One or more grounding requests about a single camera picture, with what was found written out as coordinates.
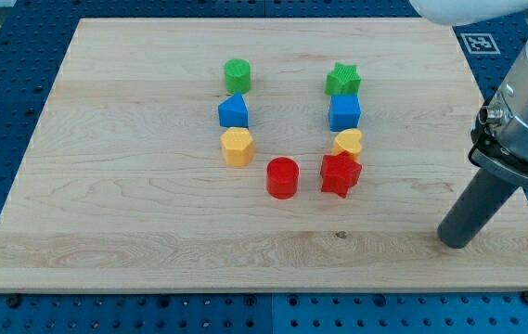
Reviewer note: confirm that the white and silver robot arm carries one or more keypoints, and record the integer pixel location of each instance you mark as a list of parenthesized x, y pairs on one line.
[(500, 136)]

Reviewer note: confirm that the blue cube block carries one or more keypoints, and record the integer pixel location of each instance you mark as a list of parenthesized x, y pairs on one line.
[(344, 112)]

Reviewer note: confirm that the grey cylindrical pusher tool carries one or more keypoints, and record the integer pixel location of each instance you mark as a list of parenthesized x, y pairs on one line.
[(484, 195)]

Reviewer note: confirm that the green cylinder block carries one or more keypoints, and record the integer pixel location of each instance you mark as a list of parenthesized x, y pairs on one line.
[(237, 73)]

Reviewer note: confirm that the red star block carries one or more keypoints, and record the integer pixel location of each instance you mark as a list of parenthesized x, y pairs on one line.
[(339, 173)]

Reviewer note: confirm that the yellow heart block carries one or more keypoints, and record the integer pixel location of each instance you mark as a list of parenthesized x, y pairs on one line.
[(348, 141)]

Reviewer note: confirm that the red cylinder block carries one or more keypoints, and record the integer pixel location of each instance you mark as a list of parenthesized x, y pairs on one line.
[(282, 176)]

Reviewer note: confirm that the light wooden board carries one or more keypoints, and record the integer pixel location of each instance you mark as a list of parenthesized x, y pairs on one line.
[(124, 187)]

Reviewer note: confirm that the green star block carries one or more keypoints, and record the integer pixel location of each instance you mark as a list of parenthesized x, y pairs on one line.
[(343, 80)]

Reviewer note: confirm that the yellow hexagon block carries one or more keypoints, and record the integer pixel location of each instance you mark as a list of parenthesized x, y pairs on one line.
[(237, 146)]

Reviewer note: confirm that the blue triangular prism block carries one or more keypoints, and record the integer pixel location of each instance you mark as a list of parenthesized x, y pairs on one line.
[(233, 112)]

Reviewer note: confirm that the white fiducial marker tag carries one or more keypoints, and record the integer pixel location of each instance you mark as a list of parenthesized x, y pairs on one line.
[(478, 43)]

